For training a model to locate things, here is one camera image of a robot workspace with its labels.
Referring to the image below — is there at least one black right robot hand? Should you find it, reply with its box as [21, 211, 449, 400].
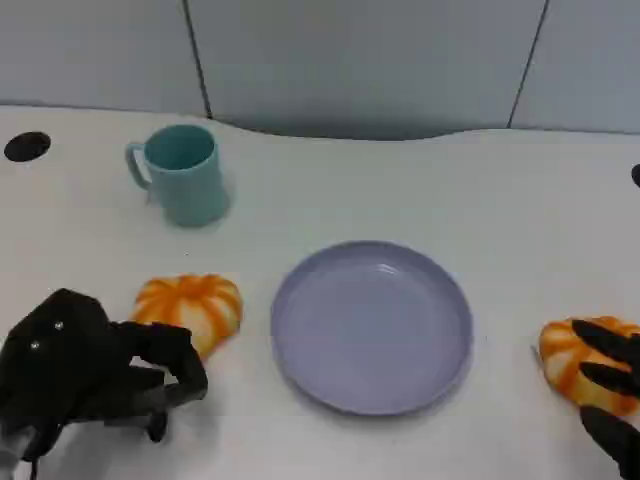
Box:
[571, 319, 640, 480]

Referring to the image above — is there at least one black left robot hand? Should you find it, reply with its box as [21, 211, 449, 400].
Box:
[67, 319, 209, 444]

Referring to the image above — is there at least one orange white toy bread roll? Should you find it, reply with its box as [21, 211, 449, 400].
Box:
[130, 273, 244, 360]
[538, 315, 640, 417]

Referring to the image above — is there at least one pale green mug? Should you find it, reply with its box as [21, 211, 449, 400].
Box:
[124, 124, 232, 229]

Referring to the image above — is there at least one lilac plate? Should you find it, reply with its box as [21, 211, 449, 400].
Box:
[270, 240, 475, 418]

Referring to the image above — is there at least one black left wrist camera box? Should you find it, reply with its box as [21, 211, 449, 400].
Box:
[0, 288, 116, 431]

